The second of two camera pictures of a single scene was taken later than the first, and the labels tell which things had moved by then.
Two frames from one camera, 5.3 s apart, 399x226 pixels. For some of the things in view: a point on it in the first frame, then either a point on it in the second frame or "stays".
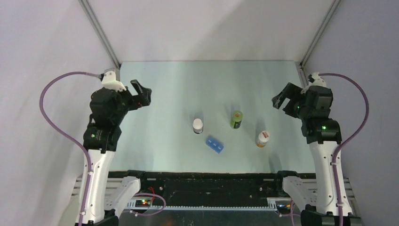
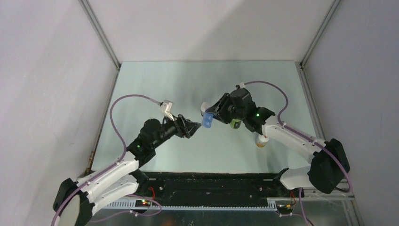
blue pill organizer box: x=216 y=146 to x=207 y=118
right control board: x=283 y=207 stays
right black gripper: x=291 y=92 to x=219 y=109
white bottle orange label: x=263 y=138 stays
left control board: x=142 y=203 stays
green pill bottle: x=236 y=119 stays
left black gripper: x=142 y=99 to x=185 y=127
